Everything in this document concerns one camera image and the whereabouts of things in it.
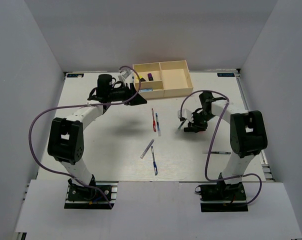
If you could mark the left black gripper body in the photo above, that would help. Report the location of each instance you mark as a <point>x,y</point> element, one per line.
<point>119,95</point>

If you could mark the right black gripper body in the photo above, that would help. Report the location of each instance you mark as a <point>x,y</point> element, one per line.
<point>201,119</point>

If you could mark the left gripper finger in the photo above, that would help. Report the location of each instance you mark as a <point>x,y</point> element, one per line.
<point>137,100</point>
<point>132,89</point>

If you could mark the blue clear highlighter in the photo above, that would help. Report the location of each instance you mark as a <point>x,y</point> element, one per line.
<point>146,90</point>

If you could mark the yellow cap highlighter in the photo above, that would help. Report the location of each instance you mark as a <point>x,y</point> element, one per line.
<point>142,79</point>

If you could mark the purple cap highlighter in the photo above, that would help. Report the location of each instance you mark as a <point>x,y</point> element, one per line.
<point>150,77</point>

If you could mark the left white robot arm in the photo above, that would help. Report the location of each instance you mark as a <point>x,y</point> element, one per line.
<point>66,138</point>

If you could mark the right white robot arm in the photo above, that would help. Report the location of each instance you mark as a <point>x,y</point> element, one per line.
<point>247,134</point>

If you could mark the green clear pen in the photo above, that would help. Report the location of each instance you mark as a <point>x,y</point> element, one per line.
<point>179,127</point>

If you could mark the red pen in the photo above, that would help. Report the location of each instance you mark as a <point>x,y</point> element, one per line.
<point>153,120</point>

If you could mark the wooden compartment box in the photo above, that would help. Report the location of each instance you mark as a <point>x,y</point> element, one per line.
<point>171,79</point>

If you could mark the black clear pen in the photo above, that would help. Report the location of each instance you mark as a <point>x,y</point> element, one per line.
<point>217,152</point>

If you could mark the blue clear pen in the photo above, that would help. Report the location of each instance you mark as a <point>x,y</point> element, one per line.
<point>158,124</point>

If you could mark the left table logo sticker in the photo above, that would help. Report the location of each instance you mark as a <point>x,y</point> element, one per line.
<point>75,75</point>

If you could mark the table logo sticker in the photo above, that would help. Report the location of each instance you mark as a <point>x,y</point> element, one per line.
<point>226,74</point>
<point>75,75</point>

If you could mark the purple clear pen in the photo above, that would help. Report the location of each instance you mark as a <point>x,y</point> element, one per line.
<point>147,148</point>

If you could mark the right table logo sticker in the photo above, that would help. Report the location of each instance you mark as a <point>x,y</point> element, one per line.
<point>226,74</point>

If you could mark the blue grip pen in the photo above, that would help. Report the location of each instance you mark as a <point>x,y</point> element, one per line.
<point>154,161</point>

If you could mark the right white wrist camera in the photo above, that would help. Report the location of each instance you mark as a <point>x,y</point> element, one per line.
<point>185,115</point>

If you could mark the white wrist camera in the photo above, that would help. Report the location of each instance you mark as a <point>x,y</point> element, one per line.
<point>185,115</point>
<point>126,76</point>

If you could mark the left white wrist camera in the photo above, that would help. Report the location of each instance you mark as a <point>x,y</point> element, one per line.
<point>126,76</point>

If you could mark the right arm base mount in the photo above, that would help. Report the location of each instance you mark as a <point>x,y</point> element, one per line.
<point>216,199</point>

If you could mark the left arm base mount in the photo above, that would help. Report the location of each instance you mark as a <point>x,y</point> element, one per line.
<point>79,199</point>

